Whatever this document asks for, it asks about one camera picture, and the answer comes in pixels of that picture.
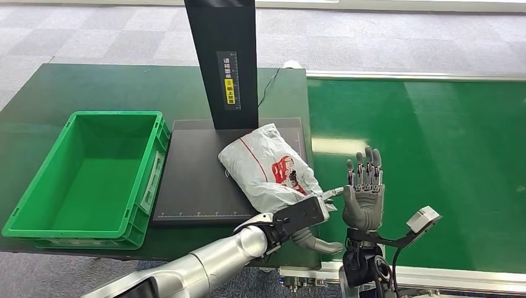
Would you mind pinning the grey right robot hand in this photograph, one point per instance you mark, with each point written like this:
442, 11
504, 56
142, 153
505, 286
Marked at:
363, 205

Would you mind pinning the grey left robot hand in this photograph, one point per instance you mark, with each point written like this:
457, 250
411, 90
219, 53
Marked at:
318, 243

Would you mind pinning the grey white courier package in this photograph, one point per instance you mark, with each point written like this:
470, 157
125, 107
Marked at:
259, 164

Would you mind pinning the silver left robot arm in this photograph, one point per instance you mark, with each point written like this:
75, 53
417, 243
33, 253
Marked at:
213, 263

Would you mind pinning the green conveyor belt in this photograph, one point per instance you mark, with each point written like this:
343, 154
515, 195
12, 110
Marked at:
452, 144

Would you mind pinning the black inbound scanner machine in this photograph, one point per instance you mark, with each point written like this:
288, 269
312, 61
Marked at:
197, 177

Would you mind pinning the white round object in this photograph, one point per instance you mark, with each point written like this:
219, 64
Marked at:
291, 64

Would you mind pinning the black yellow instruction label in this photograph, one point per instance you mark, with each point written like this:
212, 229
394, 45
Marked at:
229, 81

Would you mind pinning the green plastic crate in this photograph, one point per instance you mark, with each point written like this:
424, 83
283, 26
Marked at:
39, 185

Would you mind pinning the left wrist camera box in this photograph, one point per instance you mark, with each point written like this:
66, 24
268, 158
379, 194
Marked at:
304, 214

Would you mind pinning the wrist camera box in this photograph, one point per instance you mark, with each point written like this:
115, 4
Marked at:
423, 218
304, 214

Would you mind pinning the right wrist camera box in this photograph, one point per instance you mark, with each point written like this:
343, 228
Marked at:
423, 218

